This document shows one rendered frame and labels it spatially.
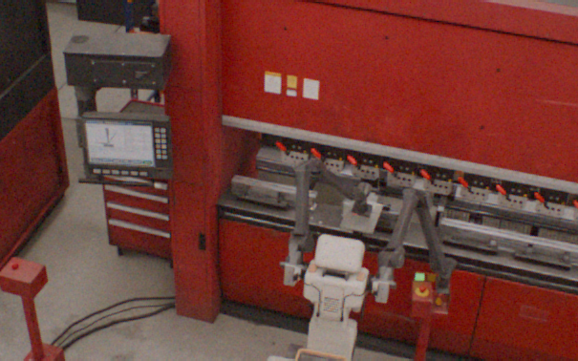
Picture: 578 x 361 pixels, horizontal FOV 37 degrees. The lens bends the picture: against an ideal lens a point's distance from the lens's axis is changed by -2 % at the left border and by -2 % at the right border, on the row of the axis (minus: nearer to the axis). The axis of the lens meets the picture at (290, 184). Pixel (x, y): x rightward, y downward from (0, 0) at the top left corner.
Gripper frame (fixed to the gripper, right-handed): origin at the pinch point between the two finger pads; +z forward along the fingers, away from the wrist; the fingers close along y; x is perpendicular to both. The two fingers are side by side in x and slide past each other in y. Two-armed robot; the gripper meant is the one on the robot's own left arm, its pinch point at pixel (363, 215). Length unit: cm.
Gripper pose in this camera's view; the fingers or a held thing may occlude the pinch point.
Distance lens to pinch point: 472.3
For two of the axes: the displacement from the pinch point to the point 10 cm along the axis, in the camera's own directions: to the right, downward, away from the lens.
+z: 1.2, 4.6, 8.8
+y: -9.5, -2.0, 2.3
